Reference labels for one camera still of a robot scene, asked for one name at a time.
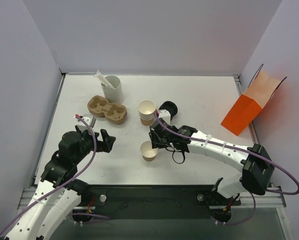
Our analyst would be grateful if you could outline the single brown paper cup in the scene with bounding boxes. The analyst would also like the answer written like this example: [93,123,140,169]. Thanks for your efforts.
[140,141,159,162]

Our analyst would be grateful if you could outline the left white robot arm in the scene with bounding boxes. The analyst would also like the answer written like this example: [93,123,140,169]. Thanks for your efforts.
[0,126,116,240]

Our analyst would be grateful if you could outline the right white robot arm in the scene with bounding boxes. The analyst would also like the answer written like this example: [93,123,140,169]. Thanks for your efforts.
[149,122,275,204]

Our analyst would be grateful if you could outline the orange paper takeout bag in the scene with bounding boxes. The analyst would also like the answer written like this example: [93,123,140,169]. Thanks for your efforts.
[221,64,287,136]

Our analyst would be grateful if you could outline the stack of black cup lids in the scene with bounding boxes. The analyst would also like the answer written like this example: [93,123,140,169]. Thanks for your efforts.
[159,101,178,123]

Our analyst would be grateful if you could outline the stack of brown paper cups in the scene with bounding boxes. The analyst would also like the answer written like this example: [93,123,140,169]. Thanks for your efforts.
[137,99,156,126]

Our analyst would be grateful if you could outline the brown pulp cup carrier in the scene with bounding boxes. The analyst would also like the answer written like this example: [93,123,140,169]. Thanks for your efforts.
[87,95,128,125]

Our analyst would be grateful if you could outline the white cylindrical holder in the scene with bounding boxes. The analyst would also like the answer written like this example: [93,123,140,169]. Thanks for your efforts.
[101,75,124,104]

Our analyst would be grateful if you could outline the white wrapped stirrers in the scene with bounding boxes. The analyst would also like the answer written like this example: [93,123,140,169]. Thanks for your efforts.
[94,70,114,90]

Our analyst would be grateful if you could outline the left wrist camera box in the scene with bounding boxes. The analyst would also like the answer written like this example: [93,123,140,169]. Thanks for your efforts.
[77,114,96,132]

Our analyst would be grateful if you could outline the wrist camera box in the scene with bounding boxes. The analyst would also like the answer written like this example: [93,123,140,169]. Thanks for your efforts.
[77,114,96,132]
[156,109,172,125]

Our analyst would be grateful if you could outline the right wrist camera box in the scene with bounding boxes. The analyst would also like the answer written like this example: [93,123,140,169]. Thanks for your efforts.
[156,109,172,125]

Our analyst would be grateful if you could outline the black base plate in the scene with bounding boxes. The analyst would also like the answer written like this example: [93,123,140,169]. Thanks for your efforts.
[72,184,241,223]

